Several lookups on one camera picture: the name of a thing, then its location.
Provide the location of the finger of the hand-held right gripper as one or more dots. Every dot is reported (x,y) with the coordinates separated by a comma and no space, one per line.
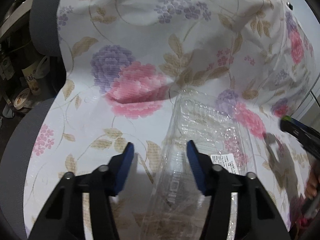
(302,135)

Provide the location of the person's right hand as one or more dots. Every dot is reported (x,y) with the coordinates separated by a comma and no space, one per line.
(312,182)

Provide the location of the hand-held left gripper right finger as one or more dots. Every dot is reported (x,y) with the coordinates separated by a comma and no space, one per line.
(197,170)

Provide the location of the pink garment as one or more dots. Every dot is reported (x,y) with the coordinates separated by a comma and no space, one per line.
(303,223)

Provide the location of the cups beside chair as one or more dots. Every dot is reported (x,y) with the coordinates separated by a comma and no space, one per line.
(32,80)

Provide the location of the clear plastic tray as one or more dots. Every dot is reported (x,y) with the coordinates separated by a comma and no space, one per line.
(207,130)

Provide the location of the green label bottle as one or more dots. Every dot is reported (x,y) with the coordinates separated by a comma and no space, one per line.
(5,66)

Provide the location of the patterned bowl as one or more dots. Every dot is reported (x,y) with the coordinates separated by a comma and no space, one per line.
(22,98)

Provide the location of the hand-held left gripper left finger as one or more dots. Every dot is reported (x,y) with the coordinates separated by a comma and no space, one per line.
(125,165)

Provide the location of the grey office chair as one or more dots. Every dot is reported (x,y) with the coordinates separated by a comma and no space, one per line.
(42,30)

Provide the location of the floral printed cloth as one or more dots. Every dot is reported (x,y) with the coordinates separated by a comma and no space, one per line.
(150,42)

